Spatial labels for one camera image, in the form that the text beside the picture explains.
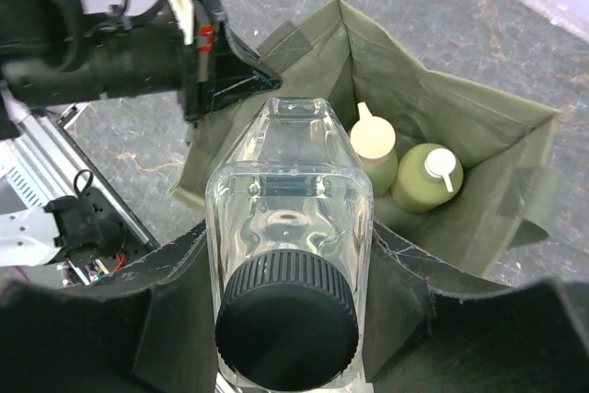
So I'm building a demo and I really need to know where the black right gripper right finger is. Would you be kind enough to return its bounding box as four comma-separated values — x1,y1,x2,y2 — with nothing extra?
365,223,588,392

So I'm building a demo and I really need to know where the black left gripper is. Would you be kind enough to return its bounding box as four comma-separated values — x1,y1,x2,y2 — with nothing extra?
1,0,282,121

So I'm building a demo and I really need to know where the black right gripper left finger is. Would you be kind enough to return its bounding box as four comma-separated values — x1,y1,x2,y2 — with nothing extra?
1,225,216,392

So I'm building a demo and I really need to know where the clear glass bottle black cap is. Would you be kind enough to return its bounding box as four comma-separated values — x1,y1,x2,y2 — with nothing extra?
205,98,374,392

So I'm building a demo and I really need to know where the green bottle beige pump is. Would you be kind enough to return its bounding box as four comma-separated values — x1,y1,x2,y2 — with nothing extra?
349,102,398,198

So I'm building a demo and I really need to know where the green bottle white pump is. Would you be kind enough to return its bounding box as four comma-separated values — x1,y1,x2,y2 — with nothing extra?
391,143,464,214

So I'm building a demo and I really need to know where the green canvas bag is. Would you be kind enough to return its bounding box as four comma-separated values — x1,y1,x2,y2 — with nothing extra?
172,0,562,296

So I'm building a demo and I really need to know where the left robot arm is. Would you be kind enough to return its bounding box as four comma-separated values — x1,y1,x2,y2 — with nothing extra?
1,0,282,266

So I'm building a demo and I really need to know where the aluminium front rail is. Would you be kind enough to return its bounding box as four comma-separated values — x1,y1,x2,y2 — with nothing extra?
1,106,91,208

